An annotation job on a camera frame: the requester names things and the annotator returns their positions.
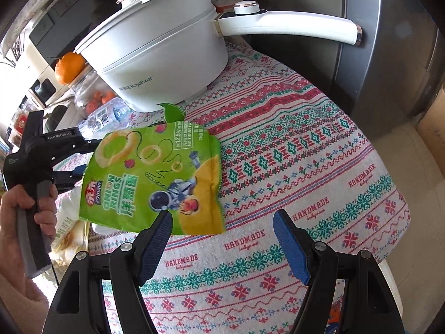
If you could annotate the white electric cooking pot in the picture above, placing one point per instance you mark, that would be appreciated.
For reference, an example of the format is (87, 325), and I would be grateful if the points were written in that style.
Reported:
(168, 51)

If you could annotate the green onion rings bag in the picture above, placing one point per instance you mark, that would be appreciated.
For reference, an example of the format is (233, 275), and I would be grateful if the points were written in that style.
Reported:
(139, 172)

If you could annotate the grey refrigerator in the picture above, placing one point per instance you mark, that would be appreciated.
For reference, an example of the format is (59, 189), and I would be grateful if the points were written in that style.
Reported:
(381, 61)

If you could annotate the orange mandarin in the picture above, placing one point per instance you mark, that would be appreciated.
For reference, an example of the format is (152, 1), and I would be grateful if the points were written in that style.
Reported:
(69, 67)

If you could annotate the patterned handmade tablecloth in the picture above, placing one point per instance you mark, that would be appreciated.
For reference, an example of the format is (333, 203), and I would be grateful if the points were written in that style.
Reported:
(284, 146)

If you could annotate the black microwave oven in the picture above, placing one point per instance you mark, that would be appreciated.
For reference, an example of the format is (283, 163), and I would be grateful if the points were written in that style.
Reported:
(68, 22)

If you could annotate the person's left hand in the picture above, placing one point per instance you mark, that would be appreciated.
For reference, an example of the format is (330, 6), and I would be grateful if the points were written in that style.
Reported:
(11, 261)

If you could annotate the lower cardboard box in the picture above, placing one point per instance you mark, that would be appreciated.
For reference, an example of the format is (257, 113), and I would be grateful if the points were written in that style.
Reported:
(431, 128)

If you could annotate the white plastic trash bin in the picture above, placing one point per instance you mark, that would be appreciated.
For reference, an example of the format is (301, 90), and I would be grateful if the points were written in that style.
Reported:
(386, 271)

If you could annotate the clear plastic water bottle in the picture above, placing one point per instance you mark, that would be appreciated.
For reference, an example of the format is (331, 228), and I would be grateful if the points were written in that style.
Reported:
(112, 116)

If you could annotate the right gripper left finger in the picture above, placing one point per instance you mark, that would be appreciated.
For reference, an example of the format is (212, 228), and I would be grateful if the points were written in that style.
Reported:
(79, 304)

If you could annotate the yellow food pouch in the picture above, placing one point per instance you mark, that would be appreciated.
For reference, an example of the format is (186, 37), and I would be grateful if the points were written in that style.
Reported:
(71, 232)

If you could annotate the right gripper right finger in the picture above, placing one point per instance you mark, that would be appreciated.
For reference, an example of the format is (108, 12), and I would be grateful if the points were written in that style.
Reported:
(368, 304)

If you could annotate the floral cloth cover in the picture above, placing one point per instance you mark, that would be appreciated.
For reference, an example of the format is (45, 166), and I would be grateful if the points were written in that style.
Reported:
(31, 10)

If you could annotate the glass jar with fruit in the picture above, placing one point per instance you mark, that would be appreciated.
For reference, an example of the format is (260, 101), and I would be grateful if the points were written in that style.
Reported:
(90, 91)

